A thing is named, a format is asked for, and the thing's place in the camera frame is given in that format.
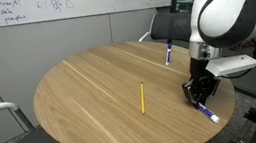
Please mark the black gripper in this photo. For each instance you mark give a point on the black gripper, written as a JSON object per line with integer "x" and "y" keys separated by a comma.
{"x": 199, "y": 70}

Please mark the blue and white marker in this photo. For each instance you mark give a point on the blue and white marker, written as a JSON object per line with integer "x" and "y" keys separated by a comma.
{"x": 209, "y": 114}
{"x": 168, "y": 55}

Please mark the yellow pencil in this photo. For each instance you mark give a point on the yellow pencil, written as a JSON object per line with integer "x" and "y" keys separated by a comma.
{"x": 142, "y": 98}

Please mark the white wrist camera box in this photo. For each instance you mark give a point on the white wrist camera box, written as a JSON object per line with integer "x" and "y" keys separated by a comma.
{"x": 231, "y": 64}

